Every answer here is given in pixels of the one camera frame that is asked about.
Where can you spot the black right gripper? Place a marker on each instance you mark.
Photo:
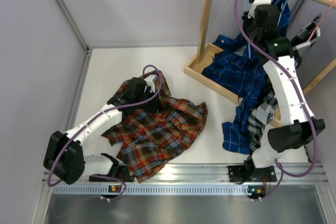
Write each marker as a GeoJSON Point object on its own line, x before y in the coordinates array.
{"type": "Point", "coordinates": [246, 21]}

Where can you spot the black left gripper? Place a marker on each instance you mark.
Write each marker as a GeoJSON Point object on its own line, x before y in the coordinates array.
{"type": "Point", "coordinates": [157, 106]}

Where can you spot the red brown plaid shirt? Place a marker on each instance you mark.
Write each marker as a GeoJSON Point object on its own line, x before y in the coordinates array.
{"type": "Point", "coordinates": [150, 140]}

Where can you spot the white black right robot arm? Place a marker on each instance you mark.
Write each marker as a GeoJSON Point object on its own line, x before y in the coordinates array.
{"type": "Point", "coordinates": [281, 57]}

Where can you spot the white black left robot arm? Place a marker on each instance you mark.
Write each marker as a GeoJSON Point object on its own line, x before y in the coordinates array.
{"type": "Point", "coordinates": [65, 155]}

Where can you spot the blue hanger under blue shirt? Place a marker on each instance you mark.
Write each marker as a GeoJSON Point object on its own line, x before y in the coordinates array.
{"type": "Point", "coordinates": [282, 10]}

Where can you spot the blue plaid shirt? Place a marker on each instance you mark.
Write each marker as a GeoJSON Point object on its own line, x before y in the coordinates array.
{"type": "Point", "coordinates": [245, 77]}

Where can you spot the black white checkered shirt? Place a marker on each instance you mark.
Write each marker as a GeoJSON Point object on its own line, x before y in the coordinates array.
{"type": "Point", "coordinates": [264, 110]}

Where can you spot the wooden rack base tray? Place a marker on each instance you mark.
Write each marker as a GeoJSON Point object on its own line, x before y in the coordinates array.
{"type": "Point", "coordinates": [199, 73]}

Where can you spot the wooden diagonal rack brace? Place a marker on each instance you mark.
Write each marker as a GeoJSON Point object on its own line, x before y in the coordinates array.
{"type": "Point", "coordinates": [320, 76]}

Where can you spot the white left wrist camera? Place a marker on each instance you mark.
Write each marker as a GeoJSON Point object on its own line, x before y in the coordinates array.
{"type": "Point", "coordinates": [150, 82]}

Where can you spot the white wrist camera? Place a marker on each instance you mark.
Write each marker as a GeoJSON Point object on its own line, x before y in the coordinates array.
{"type": "Point", "coordinates": [150, 82]}
{"type": "Point", "coordinates": [254, 4]}

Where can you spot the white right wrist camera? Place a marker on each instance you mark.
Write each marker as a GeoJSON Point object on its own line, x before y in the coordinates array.
{"type": "Point", "coordinates": [254, 4]}

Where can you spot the wooden rack upright post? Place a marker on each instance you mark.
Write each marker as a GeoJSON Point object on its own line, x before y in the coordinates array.
{"type": "Point", "coordinates": [203, 29]}

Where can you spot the pink wire hanger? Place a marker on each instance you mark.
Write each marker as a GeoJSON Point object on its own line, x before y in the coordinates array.
{"type": "Point", "coordinates": [320, 19]}

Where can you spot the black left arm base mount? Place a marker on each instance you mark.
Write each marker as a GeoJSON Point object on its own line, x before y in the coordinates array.
{"type": "Point", "coordinates": [120, 172]}

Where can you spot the perforated white cable duct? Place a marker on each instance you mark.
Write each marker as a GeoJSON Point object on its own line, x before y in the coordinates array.
{"type": "Point", "coordinates": [194, 190]}

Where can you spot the aluminium corner frame post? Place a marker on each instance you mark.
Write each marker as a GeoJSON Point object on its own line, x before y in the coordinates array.
{"type": "Point", "coordinates": [73, 26]}

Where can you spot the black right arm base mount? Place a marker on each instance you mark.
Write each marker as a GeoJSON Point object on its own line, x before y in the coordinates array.
{"type": "Point", "coordinates": [240, 174]}

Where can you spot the aluminium table edge rail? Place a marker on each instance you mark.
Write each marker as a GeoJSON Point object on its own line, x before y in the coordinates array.
{"type": "Point", "coordinates": [178, 174]}

